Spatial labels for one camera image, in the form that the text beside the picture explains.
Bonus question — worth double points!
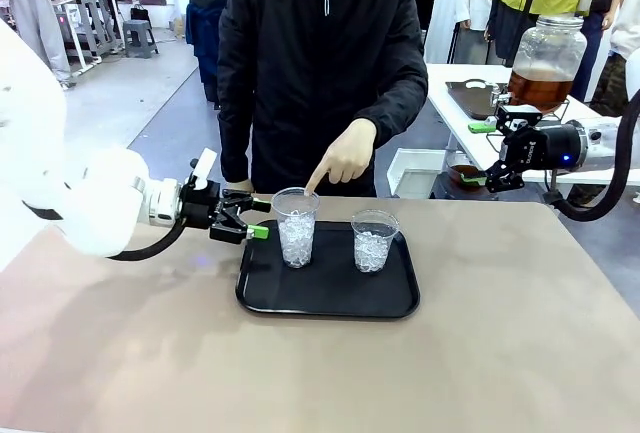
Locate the person in grey trousers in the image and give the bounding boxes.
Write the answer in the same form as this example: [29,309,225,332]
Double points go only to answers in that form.
[0,0,74,90]

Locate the dark brown tray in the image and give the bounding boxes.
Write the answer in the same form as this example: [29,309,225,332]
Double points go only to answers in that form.
[444,80,511,122]

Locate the white plastic bin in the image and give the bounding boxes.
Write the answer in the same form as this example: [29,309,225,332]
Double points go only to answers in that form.
[387,147,454,199]

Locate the person in camouflage trousers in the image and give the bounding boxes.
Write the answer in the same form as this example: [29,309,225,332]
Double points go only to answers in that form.
[589,0,640,104]

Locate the person in black jacket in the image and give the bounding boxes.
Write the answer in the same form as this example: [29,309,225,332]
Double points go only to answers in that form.
[217,0,429,199]

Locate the dark brown bowl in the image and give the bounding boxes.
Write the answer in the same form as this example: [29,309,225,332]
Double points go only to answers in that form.
[447,152,489,189]

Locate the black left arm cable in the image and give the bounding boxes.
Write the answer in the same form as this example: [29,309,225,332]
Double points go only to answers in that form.
[107,222,189,261]

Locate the grey plastic stool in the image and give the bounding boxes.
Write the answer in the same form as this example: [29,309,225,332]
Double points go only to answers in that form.
[122,19,160,59]

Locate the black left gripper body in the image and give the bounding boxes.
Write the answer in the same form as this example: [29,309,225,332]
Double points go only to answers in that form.
[179,180,224,230]

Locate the glass drink dispenser jar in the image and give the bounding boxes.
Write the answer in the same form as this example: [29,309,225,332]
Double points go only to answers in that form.
[489,15,589,119]

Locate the mannequin with navy skirt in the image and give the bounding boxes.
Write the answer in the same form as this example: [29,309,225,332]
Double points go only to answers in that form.
[174,0,234,109]

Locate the short clear iced cup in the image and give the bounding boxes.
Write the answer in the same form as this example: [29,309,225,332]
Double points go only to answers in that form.
[350,209,401,275]

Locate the white side table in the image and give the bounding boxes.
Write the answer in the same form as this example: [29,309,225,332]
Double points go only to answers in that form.
[424,62,640,188]

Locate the white frame desk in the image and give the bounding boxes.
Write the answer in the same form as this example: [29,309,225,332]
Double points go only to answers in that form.
[47,0,126,74]

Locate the person's left hand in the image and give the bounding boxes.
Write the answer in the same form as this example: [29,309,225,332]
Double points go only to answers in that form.
[304,117,378,197]

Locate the black wire dispenser stand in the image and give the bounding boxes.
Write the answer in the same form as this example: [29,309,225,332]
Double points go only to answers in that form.
[487,97,572,154]

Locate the black plastic tray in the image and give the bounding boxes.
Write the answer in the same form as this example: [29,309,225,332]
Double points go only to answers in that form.
[234,219,421,322]

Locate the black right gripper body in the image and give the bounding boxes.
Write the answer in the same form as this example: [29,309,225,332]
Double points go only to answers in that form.
[502,122,585,174]

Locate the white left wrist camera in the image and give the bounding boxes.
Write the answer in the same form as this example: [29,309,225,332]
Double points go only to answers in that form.
[192,148,220,190]

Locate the tall clear iced cup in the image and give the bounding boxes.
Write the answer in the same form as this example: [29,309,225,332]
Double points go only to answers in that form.
[271,186,321,270]

